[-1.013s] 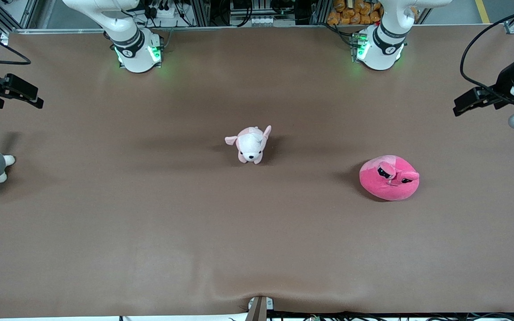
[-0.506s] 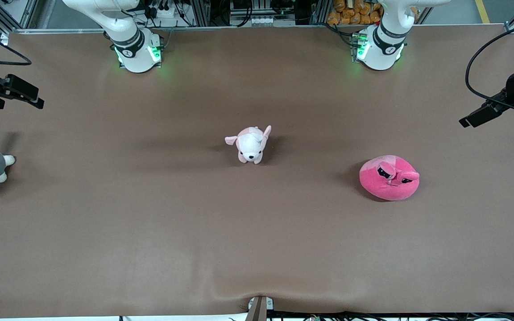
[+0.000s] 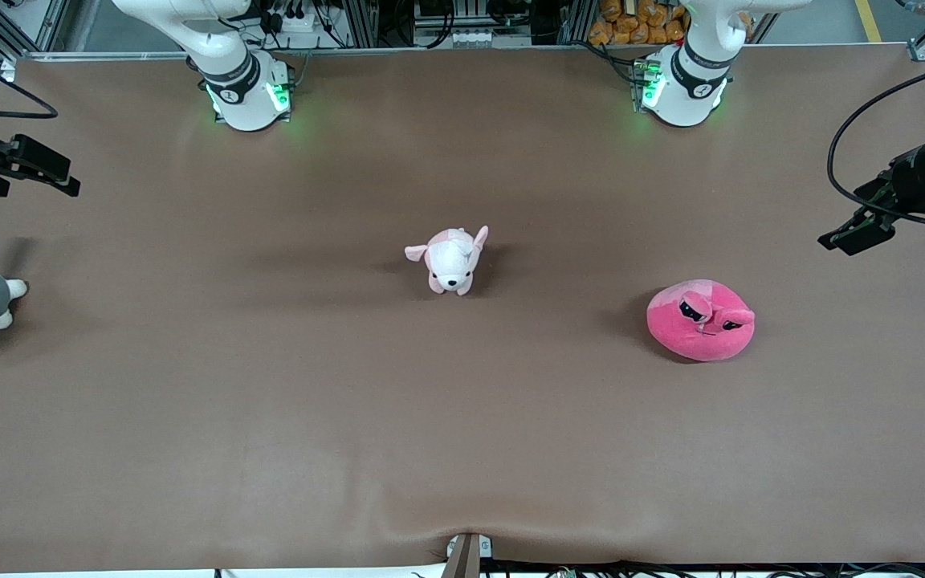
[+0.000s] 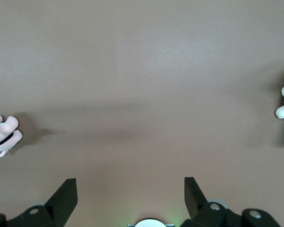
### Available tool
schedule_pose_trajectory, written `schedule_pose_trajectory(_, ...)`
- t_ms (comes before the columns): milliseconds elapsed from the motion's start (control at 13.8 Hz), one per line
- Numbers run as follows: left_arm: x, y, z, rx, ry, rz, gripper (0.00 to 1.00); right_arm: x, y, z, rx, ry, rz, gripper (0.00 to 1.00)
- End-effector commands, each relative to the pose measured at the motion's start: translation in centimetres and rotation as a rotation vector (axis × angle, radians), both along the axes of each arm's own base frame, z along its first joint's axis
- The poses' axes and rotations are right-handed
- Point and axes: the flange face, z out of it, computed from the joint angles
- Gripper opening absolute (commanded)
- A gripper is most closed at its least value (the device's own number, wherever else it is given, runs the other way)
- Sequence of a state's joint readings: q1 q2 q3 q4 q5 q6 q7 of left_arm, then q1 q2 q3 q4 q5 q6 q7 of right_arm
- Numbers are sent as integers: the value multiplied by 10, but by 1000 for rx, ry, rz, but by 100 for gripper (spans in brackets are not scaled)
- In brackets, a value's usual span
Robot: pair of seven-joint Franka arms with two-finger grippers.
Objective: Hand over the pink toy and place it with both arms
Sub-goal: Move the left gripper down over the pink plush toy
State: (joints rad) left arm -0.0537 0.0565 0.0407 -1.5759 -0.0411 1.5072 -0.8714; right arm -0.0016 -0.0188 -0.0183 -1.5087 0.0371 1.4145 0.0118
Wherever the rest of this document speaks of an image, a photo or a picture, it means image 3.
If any pile of orange snack bags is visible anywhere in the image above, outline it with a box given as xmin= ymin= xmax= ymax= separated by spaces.
xmin=589 ymin=0 xmax=754 ymax=47

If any round pink plush toy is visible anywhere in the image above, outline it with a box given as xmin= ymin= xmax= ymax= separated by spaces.
xmin=646 ymin=279 xmax=756 ymax=364

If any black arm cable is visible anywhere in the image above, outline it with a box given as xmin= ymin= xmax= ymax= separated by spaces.
xmin=827 ymin=52 xmax=925 ymax=234
xmin=0 ymin=44 xmax=59 ymax=120

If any brown table mat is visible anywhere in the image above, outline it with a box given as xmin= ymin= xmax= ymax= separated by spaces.
xmin=0 ymin=44 xmax=925 ymax=575

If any white and pink plush dog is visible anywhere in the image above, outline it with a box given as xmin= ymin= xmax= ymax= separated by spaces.
xmin=405 ymin=226 xmax=490 ymax=297

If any aluminium table edge rail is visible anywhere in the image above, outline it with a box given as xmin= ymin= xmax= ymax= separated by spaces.
xmin=9 ymin=42 xmax=925 ymax=62

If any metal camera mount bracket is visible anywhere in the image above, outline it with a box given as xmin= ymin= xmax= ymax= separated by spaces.
xmin=442 ymin=532 xmax=493 ymax=578

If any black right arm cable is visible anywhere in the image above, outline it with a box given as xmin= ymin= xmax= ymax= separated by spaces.
xmin=0 ymin=44 xmax=59 ymax=120

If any white power strip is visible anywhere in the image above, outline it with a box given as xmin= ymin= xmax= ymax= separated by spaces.
xmin=278 ymin=4 xmax=319 ymax=33

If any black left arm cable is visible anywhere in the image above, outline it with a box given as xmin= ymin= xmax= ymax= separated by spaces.
xmin=827 ymin=52 xmax=925 ymax=234

